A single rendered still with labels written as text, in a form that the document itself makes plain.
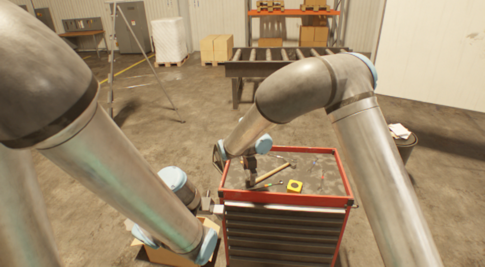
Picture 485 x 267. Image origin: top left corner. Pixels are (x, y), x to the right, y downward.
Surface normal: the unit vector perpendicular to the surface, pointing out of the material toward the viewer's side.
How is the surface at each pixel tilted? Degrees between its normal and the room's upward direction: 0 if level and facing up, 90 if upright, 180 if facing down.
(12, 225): 89
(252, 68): 90
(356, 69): 47
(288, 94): 78
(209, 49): 90
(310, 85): 70
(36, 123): 101
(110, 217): 0
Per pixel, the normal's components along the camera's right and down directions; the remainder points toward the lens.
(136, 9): -0.14, 0.45
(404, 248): -0.51, -0.05
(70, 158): 0.32, 0.65
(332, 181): -0.03, -0.89
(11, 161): 0.98, 0.10
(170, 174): -0.16, -0.70
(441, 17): -0.53, 0.40
